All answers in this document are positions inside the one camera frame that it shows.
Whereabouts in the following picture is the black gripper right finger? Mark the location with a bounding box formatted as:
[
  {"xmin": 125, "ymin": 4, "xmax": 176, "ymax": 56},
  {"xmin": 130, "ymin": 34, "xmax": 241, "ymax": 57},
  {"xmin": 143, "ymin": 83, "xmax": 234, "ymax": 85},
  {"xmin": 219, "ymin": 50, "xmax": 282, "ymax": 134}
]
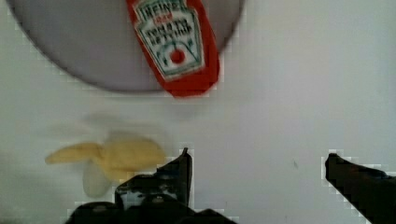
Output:
[{"xmin": 325, "ymin": 153, "xmax": 396, "ymax": 224}]

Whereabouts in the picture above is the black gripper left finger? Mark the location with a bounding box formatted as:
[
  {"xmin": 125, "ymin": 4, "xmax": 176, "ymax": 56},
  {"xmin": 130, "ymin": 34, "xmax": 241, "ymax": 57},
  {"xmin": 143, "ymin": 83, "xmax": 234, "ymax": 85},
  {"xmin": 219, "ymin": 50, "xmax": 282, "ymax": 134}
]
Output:
[{"xmin": 115, "ymin": 147, "xmax": 192, "ymax": 209}]

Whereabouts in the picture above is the red plush ketchup bottle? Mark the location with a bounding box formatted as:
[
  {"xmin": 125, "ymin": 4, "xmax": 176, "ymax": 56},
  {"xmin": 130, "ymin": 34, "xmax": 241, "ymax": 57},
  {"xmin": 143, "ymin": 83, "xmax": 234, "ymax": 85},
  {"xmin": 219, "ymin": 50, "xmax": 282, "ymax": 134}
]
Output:
[{"xmin": 126, "ymin": 0, "xmax": 219, "ymax": 98}]

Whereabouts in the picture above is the grey oval plate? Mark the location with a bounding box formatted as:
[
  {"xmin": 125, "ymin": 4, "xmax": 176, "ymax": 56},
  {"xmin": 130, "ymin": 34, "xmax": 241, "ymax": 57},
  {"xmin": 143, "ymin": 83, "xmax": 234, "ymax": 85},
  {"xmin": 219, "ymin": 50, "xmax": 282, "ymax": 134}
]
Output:
[{"xmin": 5, "ymin": 0, "xmax": 247, "ymax": 92}]

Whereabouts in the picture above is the peeled yellow banana toy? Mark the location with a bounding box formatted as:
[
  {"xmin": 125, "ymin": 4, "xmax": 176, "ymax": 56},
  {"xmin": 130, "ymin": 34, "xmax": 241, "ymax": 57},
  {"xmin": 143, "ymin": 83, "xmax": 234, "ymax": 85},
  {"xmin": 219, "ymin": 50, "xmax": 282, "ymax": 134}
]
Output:
[{"xmin": 45, "ymin": 137, "xmax": 166, "ymax": 198}]

